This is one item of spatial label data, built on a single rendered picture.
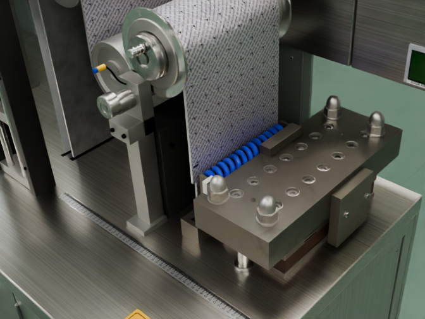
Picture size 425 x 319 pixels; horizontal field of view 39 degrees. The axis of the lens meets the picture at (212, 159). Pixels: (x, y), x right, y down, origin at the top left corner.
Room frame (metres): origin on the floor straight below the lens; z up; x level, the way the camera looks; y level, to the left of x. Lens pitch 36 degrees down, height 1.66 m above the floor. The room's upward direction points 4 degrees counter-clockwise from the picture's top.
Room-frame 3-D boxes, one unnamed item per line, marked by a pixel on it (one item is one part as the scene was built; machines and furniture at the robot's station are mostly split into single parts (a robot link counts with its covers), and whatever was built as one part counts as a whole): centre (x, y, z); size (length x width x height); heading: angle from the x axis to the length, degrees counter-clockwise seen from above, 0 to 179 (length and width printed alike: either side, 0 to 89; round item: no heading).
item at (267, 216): (0.71, -0.08, 1.05); 0.04 x 0.04 x 0.04
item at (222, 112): (0.91, -0.05, 1.11); 0.23 x 0.01 x 0.18; 135
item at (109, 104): (0.84, 0.16, 1.18); 0.04 x 0.02 x 0.04; 45
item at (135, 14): (0.87, 0.08, 1.25); 0.15 x 0.01 x 0.15; 45
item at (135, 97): (0.87, 0.13, 1.05); 0.06 x 0.05 x 0.31; 135
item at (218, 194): (0.77, -0.01, 1.05); 0.04 x 0.04 x 0.04
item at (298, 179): (0.86, -0.16, 1.00); 0.40 x 0.16 x 0.06; 135
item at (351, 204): (0.80, -0.24, 0.96); 0.10 x 0.03 x 0.11; 135
